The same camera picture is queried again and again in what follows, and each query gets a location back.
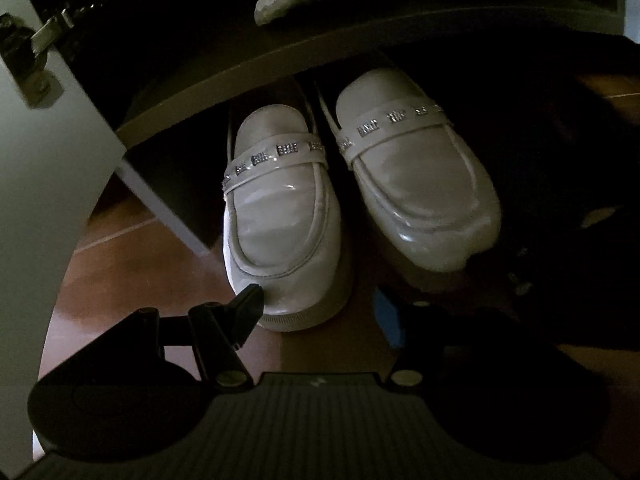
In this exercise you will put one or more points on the white patent loafer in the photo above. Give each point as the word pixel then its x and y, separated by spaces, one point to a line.
pixel 420 185
pixel 280 210

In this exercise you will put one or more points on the white cabinet door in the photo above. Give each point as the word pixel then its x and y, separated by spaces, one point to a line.
pixel 40 185

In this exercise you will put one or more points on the metal cabinet hinge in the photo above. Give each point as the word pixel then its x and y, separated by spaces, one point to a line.
pixel 30 45

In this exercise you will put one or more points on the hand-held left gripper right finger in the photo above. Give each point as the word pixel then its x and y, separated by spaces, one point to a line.
pixel 390 317

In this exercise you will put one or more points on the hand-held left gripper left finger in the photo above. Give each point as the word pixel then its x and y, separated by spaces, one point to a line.
pixel 247 310

